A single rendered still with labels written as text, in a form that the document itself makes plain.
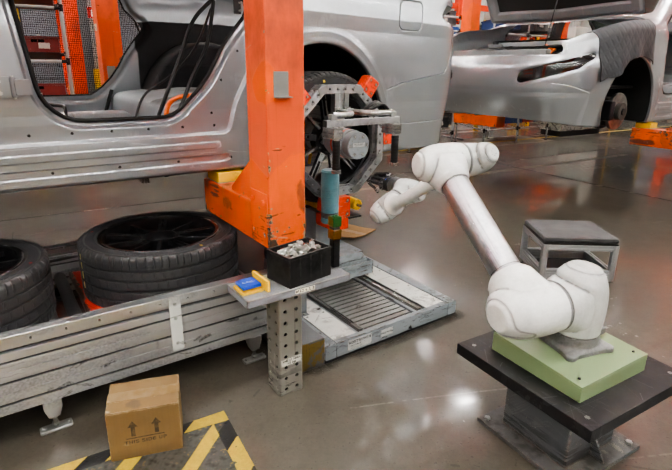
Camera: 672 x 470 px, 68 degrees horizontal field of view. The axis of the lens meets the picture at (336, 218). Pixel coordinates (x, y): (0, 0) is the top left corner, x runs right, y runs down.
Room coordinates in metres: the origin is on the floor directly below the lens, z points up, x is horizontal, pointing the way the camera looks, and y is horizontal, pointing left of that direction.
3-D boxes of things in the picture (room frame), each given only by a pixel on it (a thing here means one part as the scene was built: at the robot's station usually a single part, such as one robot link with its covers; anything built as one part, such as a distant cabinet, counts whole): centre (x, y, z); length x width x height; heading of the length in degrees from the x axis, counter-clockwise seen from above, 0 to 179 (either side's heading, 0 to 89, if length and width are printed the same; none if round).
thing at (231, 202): (2.19, 0.43, 0.69); 0.52 x 0.17 x 0.35; 35
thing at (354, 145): (2.41, -0.04, 0.85); 0.21 x 0.14 x 0.14; 35
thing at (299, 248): (1.72, 0.13, 0.51); 0.20 x 0.14 x 0.13; 134
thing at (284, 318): (1.68, 0.19, 0.21); 0.10 x 0.10 x 0.42; 35
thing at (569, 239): (2.69, -1.33, 0.17); 0.43 x 0.36 x 0.34; 88
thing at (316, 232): (2.61, 0.10, 0.32); 0.40 x 0.30 x 0.28; 125
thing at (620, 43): (4.41, -2.35, 1.36); 0.71 x 0.30 x 0.51; 125
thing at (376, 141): (2.47, 0.00, 0.85); 0.54 x 0.07 x 0.54; 125
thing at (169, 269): (2.07, 0.77, 0.39); 0.66 x 0.66 x 0.24
